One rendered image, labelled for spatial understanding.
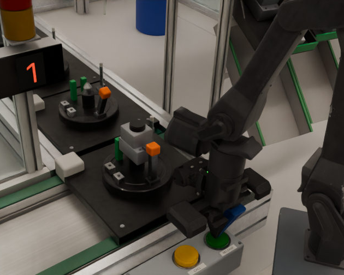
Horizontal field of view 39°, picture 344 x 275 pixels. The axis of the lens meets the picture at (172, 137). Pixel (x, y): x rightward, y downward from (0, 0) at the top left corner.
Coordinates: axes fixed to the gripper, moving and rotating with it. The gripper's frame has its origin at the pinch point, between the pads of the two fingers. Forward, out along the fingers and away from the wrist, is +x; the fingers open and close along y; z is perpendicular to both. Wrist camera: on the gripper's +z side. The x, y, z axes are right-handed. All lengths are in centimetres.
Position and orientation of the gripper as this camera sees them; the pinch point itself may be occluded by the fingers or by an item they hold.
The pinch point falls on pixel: (217, 222)
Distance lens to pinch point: 84.2
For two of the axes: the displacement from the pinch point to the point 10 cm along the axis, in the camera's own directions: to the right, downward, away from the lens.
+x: -0.6, 8.1, 5.8
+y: -7.9, 3.2, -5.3
